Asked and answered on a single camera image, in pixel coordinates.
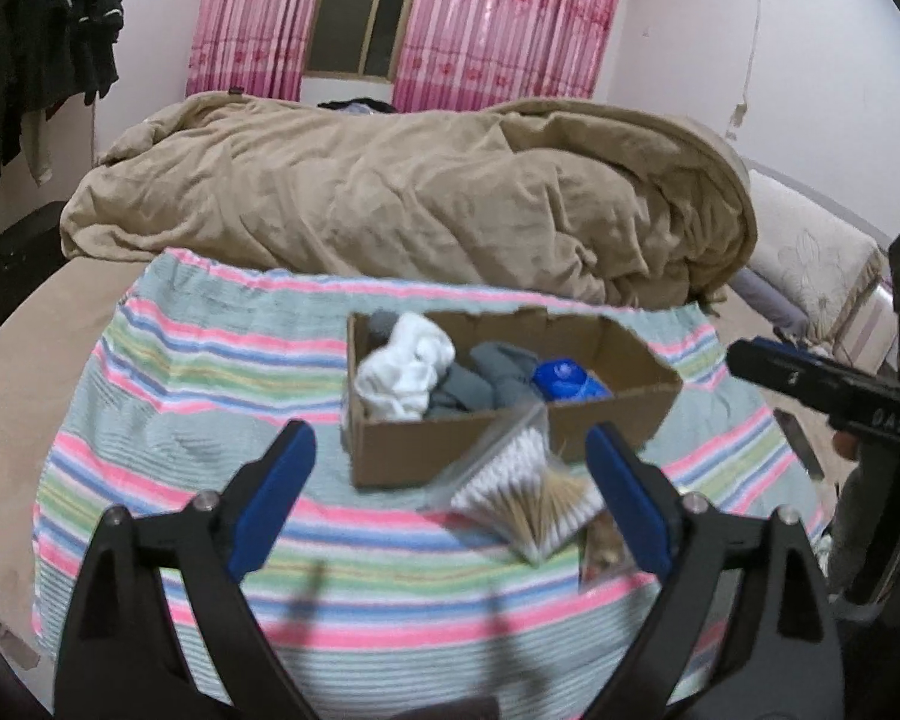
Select black bag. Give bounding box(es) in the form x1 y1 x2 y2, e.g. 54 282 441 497
0 200 72 331

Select small clear plastic bag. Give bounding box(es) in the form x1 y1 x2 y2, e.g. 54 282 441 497
579 514 638 592

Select bag of cotton swabs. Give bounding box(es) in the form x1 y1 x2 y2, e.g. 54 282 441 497
420 403 608 568

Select bed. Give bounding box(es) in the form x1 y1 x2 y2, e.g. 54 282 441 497
0 157 900 691

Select white sock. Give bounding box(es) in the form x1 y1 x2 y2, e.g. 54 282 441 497
355 313 457 422

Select floral white pillow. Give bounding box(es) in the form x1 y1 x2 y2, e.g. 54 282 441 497
731 169 890 350

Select beige quilt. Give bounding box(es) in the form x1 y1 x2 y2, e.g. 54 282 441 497
58 92 760 310

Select window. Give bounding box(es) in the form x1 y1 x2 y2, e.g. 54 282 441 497
300 0 428 83

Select striped towel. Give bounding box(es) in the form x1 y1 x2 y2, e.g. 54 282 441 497
30 246 833 720

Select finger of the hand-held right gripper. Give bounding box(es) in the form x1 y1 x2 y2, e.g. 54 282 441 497
725 339 863 421

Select blue round lid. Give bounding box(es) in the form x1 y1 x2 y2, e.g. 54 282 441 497
531 360 614 404

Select grey sock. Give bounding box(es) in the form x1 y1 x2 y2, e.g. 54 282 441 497
366 309 541 421

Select hanging dark clothes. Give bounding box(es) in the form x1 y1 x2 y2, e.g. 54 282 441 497
0 0 126 212

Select cardboard box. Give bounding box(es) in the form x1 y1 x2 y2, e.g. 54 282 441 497
343 305 684 491

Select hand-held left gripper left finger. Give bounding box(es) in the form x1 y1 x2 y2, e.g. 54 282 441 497
54 420 321 720

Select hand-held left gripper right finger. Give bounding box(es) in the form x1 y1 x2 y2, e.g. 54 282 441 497
585 421 845 720

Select pink curtain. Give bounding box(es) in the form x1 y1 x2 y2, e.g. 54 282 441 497
186 0 335 102
391 0 632 113

